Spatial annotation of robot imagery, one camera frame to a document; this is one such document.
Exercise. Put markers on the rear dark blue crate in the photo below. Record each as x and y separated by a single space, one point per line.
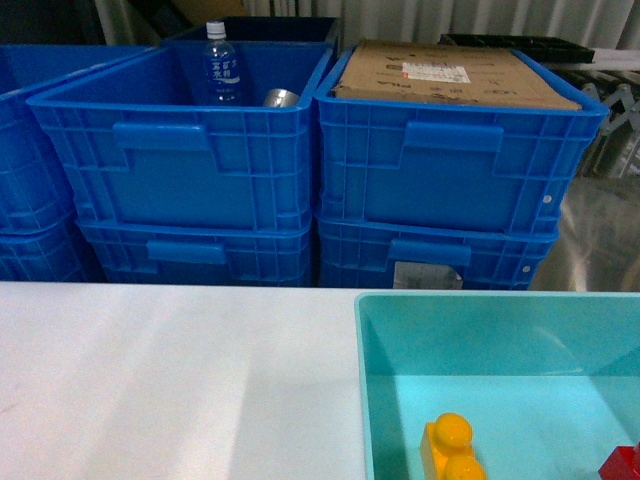
320 30

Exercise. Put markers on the far left upper blue crate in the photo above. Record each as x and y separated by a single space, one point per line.
35 192

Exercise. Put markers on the brown cardboard box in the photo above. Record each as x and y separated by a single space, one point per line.
436 74

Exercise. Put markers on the white table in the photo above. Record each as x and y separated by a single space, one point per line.
107 381

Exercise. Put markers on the yellow toy block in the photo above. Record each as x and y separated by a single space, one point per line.
446 449

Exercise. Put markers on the silver metal can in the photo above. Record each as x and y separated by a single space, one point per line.
280 98

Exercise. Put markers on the red toy block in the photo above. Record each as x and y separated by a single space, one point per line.
621 464

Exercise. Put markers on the teal plastic bin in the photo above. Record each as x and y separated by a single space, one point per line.
548 381

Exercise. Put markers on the far left lower blue crate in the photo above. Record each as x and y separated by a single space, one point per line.
57 254

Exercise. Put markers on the lower right blue crate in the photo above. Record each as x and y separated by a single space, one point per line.
366 254

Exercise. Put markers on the upper right blue crate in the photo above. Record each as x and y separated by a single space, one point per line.
477 168

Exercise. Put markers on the clear plastic water bottle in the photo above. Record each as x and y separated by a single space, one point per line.
221 67

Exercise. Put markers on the expandable roller conveyor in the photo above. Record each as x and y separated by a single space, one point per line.
614 153

